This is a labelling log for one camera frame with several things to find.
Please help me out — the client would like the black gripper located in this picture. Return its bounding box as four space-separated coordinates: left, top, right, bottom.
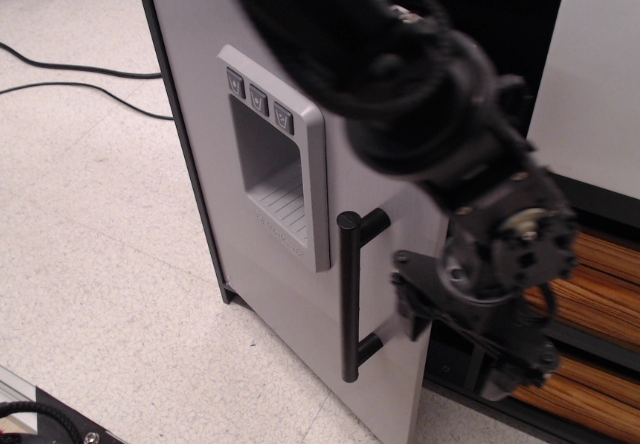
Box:
391 250 559 401

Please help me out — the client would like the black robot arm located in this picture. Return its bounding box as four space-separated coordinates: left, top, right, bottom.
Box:
239 0 577 401

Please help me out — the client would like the lower wooden storage bin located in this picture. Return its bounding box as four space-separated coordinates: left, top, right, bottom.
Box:
513 355 639 443

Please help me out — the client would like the grey ice dispenser panel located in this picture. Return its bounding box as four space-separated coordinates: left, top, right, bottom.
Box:
217 45 331 273

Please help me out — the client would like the black fridge door handle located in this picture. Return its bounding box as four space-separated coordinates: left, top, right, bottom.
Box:
336 208 391 384

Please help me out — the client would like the dark grey cabinet frame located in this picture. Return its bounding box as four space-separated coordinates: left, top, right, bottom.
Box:
132 0 640 444

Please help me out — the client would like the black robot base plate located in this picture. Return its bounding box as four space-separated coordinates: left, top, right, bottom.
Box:
34 386 129 444

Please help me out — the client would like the aluminium frame rail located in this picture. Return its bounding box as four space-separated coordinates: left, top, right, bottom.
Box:
0 366 38 434

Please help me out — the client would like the lower black floor cable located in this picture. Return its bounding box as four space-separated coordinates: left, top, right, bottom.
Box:
0 81 175 120

